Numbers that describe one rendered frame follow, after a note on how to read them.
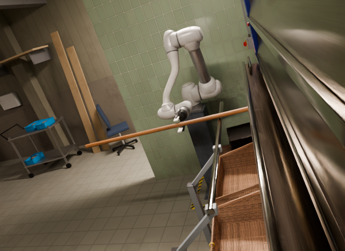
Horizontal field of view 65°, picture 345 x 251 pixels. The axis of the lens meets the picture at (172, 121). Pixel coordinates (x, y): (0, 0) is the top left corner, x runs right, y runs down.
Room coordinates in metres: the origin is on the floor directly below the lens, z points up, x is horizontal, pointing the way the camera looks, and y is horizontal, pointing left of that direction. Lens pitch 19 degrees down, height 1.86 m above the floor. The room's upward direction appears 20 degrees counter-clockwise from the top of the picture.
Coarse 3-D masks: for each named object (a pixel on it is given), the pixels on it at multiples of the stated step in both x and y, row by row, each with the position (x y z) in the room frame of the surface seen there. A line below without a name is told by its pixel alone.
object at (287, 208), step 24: (264, 96) 1.18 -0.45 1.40; (264, 120) 0.93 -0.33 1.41; (264, 144) 0.75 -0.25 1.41; (288, 144) 0.73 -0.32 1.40; (288, 168) 0.61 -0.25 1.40; (288, 192) 0.52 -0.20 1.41; (264, 216) 0.46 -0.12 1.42; (288, 216) 0.45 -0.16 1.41; (312, 216) 0.44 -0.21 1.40; (288, 240) 0.39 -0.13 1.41; (312, 240) 0.38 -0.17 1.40
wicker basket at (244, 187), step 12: (252, 144) 1.88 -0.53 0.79; (228, 156) 1.95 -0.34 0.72; (228, 168) 1.96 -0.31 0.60; (240, 168) 1.93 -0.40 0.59; (252, 168) 1.87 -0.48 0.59; (228, 180) 1.82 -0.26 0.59; (240, 180) 1.77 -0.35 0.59; (252, 180) 1.72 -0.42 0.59; (216, 192) 1.54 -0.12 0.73; (228, 192) 1.68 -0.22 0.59; (240, 192) 1.41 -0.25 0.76; (252, 192) 1.38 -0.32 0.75
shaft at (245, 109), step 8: (224, 112) 1.67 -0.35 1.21; (232, 112) 1.64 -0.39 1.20; (240, 112) 1.63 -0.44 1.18; (192, 120) 1.74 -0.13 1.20; (200, 120) 1.72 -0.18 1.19; (160, 128) 1.82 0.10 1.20; (168, 128) 1.80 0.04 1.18; (128, 136) 1.91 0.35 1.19; (136, 136) 1.89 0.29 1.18; (88, 144) 2.04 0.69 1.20; (96, 144) 2.00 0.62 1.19
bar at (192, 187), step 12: (216, 132) 1.49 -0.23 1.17; (216, 144) 1.33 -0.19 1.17; (216, 156) 1.21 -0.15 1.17; (204, 168) 1.35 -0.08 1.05; (216, 168) 1.11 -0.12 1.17; (216, 180) 1.02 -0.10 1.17; (192, 192) 1.37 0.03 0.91; (216, 204) 0.87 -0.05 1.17; (204, 216) 0.88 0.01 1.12; (204, 228) 1.37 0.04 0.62; (192, 240) 0.90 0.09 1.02
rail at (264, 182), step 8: (248, 88) 1.28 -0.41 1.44; (248, 96) 1.16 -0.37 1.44; (248, 104) 1.07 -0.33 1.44; (256, 128) 0.83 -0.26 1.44; (256, 136) 0.78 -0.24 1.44; (256, 144) 0.73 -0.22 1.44; (256, 152) 0.68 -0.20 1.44; (256, 160) 0.67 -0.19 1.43; (264, 168) 0.60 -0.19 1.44; (264, 176) 0.57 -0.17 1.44; (264, 184) 0.54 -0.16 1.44; (264, 192) 0.51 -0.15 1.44; (264, 200) 0.49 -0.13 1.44; (264, 208) 0.46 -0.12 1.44; (272, 208) 0.46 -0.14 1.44; (272, 216) 0.44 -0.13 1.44; (272, 224) 0.42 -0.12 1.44; (272, 232) 0.40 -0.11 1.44; (272, 240) 0.38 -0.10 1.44; (272, 248) 0.36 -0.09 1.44; (280, 248) 0.36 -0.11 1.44
